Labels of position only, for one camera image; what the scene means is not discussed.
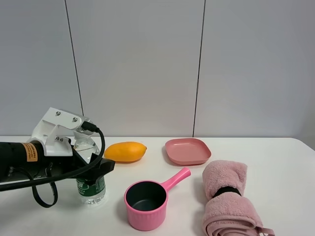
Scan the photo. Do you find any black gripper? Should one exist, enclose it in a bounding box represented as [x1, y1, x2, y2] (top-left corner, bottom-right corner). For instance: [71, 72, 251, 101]
[0, 144, 116, 186]

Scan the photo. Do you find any clear water bottle green label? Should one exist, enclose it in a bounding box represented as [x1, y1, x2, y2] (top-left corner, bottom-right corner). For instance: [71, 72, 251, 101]
[74, 132, 106, 205]

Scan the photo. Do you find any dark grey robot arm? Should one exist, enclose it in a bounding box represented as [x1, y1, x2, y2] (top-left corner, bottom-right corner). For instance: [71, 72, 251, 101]
[0, 142, 115, 192]

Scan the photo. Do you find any yellow mango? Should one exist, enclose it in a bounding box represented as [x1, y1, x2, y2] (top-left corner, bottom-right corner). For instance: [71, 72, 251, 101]
[104, 142, 147, 162]

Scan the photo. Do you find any pink square plate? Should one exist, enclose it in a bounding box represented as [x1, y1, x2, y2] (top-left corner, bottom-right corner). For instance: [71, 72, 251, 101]
[165, 138, 212, 166]

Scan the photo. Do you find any black band on towel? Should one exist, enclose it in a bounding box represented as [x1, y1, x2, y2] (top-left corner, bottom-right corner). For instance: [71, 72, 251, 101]
[212, 186, 241, 198]

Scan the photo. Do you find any rolled pink towel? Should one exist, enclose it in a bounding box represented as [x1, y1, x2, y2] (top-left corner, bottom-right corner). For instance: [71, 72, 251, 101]
[202, 160, 275, 236]

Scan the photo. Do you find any pink saucepan with handle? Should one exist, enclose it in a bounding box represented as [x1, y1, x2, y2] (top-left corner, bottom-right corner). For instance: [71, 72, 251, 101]
[124, 168, 191, 231]

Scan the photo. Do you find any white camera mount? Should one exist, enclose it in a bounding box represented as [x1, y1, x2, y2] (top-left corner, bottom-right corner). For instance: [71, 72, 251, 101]
[28, 107, 93, 156]

